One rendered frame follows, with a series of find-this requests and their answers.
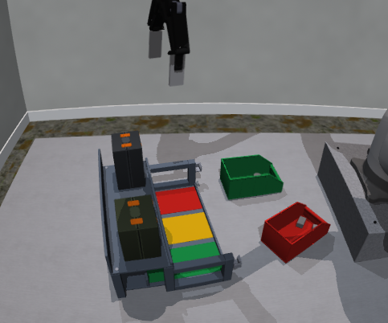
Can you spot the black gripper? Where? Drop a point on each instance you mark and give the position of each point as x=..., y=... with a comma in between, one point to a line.
x=175, y=18

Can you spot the black case with orange handles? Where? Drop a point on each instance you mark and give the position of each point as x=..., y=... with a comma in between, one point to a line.
x=128, y=160

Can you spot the red bin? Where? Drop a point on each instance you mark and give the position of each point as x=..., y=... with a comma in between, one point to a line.
x=285, y=223

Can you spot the grey metal shelf rack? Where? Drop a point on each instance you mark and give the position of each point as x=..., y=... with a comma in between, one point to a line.
x=187, y=233

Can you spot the green bin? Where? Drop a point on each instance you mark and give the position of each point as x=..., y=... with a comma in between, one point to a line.
x=242, y=183

